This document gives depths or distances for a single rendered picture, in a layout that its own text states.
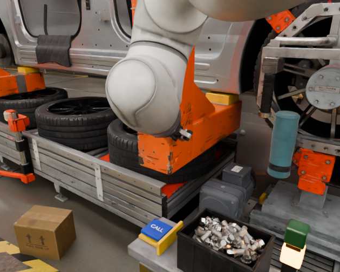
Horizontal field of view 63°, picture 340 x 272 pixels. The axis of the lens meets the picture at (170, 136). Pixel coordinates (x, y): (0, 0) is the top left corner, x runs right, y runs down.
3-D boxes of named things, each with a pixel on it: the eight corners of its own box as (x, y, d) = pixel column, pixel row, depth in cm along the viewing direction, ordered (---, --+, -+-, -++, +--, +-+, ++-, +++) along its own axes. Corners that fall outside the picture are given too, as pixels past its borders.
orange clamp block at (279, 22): (298, 21, 107) (284, 4, 108) (293, 20, 101) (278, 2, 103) (283, 34, 112) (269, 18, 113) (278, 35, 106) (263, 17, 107)
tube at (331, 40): (337, 47, 97) (343, 14, 93) (328, 49, 82) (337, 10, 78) (284, 45, 106) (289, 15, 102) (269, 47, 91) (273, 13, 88)
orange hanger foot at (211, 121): (240, 128, 155) (246, 65, 143) (192, 161, 115) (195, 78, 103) (213, 122, 164) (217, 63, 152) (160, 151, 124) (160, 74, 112)
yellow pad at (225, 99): (239, 100, 149) (239, 91, 147) (228, 106, 138) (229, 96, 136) (216, 97, 156) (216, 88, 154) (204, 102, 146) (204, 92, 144)
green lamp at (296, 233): (307, 239, 58) (311, 224, 56) (303, 251, 55) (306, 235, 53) (287, 232, 60) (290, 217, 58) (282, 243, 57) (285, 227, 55)
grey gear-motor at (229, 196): (261, 216, 151) (270, 158, 139) (229, 265, 119) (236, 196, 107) (230, 205, 161) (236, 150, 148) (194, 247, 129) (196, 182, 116)
